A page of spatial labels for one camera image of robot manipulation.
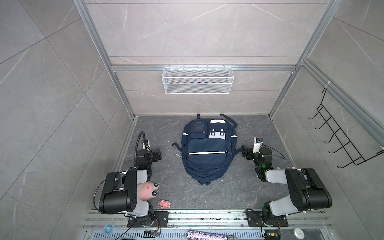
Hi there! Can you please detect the navy blue student backpack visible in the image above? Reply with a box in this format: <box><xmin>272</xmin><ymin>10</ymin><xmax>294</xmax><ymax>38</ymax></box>
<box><xmin>172</xmin><ymin>114</ymin><xmax>243</xmax><ymax>186</ymax></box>

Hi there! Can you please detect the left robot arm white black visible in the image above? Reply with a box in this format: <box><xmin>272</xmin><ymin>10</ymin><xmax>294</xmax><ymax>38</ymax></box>
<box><xmin>93</xmin><ymin>131</ymin><xmax>162</xmax><ymax>222</ymax></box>

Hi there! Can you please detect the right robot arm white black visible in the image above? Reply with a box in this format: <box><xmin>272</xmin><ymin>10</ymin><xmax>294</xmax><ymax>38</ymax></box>
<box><xmin>242</xmin><ymin>145</ymin><xmax>333</xmax><ymax>226</ymax></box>

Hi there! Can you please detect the pink plush pig toy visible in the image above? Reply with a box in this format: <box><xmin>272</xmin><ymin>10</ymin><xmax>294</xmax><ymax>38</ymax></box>
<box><xmin>137</xmin><ymin>182</ymin><xmax>159</xmax><ymax>201</ymax></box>

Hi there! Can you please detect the small pink toy figure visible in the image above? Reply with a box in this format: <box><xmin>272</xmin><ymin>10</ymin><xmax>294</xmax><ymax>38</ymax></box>
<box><xmin>158</xmin><ymin>199</ymin><xmax>171</xmax><ymax>209</ymax></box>

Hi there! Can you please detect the blue round sticker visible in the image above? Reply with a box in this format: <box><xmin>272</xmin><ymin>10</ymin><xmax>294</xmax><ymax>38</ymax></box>
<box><xmin>104</xmin><ymin>223</ymin><xmax>115</xmax><ymax>236</ymax></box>

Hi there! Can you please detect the white round button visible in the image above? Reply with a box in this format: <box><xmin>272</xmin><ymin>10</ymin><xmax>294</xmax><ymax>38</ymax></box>
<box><xmin>293</xmin><ymin>228</ymin><xmax>305</xmax><ymax>240</ymax></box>

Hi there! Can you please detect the glittery purple pouch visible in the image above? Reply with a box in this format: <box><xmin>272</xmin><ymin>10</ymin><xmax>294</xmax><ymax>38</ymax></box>
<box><xmin>187</xmin><ymin>230</ymin><xmax>227</xmax><ymax>240</ymax></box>

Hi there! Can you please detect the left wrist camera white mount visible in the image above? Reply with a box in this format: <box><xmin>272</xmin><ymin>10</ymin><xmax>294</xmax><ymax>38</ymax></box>
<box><xmin>141</xmin><ymin>140</ymin><xmax>152</xmax><ymax>152</ymax></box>

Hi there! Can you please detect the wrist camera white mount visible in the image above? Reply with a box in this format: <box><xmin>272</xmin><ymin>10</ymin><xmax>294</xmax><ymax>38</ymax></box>
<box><xmin>141</xmin><ymin>140</ymin><xmax>152</xmax><ymax>152</ymax></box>
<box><xmin>253</xmin><ymin>137</ymin><xmax>264</xmax><ymax>154</ymax></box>

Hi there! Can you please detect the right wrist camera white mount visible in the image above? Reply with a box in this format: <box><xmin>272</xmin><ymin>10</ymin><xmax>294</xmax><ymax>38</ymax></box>
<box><xmin>253</xmin><ymin>137</ymin><xmax>264</xmax><ymax>154</ymax></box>

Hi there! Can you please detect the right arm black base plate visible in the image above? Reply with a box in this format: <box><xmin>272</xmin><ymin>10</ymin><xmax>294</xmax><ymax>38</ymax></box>
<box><xmin>245</xmin><ymin>209</ymin><xmax>289</xmax><ymax>228</ymax></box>

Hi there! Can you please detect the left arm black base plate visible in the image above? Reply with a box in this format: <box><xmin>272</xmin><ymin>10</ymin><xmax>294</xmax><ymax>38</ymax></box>
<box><xmin>127</xmin><ymin>211</ymin><xmax>169</xmax><ymax>228</ymax></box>

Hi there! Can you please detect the white wire mesh basket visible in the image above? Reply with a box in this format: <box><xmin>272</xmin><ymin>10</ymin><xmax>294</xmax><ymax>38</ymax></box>
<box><xmin>162</xmin><ymin>67</ymin><xmax>235</xmax><ymax>95</ymax></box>

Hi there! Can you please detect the black wire hook rack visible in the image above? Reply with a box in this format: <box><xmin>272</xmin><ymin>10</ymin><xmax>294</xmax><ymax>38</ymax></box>
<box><xmin>308</xmin><ymin>88</ymin><xmax>384</xmax><ymax>169</ymax></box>

